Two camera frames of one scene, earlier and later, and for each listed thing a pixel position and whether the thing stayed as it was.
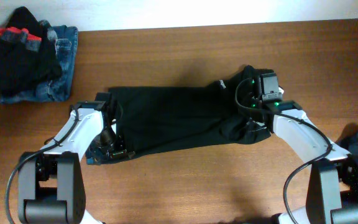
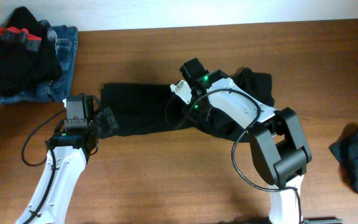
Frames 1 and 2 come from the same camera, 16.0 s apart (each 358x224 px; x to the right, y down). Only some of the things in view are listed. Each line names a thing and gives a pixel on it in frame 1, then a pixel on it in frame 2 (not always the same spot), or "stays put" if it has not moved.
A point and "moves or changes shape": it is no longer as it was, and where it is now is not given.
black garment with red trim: [21, 58] stays put
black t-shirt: [156, 121] moves or changes shape
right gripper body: [255, 117] to [199, 108]
